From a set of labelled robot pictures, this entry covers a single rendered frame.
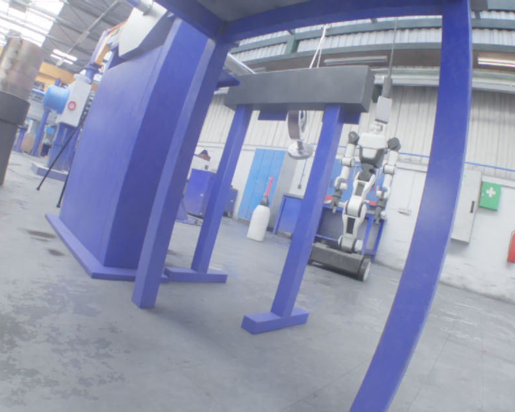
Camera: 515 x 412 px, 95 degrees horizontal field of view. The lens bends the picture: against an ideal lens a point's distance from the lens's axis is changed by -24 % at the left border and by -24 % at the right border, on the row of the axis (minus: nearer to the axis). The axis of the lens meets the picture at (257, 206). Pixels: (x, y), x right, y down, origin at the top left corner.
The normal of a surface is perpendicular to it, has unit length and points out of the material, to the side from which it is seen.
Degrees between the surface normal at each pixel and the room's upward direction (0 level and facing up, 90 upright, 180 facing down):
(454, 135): 90
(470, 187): 90
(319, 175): 90
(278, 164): 90
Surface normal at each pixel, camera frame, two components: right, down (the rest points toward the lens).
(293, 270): -0.62, -0.19
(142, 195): 0.74, 0.19
